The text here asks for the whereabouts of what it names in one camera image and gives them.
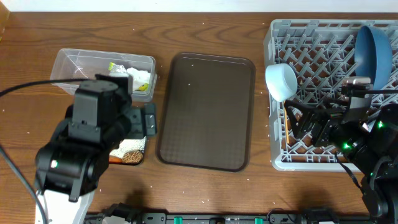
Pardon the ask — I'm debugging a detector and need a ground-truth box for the wooden chopstick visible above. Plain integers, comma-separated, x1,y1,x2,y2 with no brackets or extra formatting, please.
282,101,290,145

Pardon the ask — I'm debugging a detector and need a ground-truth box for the white napkin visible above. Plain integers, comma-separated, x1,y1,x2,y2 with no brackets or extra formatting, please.
127,67,150,91

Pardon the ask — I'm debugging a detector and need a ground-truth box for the light blue rice bowl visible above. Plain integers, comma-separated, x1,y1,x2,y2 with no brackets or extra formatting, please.
265,63,298,102

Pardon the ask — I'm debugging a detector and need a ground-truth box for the orange carrot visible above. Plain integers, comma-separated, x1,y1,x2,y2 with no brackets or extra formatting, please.
109,156,123,164

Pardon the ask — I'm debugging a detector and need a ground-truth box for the foil wrapper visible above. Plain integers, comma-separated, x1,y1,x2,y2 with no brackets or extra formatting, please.
108,62,126,75

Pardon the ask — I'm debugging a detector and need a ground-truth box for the dark blue plate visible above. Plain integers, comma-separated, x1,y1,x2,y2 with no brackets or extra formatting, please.
354,26,392,90

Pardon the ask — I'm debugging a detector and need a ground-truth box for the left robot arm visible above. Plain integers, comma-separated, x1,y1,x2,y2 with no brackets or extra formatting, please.
35,75,157,223

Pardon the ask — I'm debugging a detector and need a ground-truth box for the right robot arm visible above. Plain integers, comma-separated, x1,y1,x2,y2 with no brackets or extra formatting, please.
284,100,397,223

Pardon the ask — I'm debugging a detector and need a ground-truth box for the white cooked rice pile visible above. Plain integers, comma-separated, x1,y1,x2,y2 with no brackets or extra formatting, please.
109,138,147,159

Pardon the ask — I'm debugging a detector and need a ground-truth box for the black tray bin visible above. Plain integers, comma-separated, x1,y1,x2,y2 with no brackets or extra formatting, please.
109,138,147,166

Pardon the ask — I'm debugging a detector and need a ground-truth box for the brown mushroom piece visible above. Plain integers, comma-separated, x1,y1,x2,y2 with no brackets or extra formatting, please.
122,151,144,165

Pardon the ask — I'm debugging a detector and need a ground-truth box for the brown serving tray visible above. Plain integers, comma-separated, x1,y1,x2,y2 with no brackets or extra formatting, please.
156,53,256,172

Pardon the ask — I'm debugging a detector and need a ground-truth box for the clear plastic bin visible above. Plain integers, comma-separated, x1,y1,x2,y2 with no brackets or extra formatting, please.
50,49,157,102

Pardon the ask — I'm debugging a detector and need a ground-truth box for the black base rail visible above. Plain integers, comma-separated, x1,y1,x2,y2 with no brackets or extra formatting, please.
83,212,371,224

